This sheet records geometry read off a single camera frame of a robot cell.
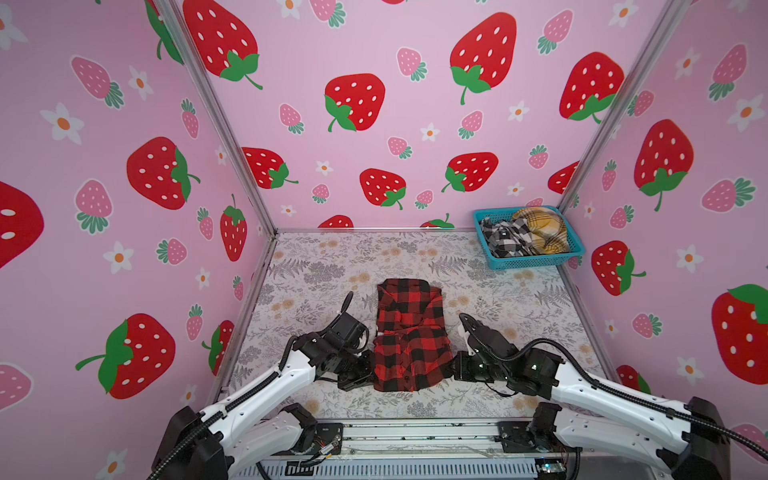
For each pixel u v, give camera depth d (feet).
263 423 1.85
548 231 3.52
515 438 2.40
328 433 2.47
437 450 2.40
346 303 2.31
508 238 3.49
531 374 1.75
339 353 1.94
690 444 1.33
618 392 1.53
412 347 2.75
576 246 3.43
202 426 1.32
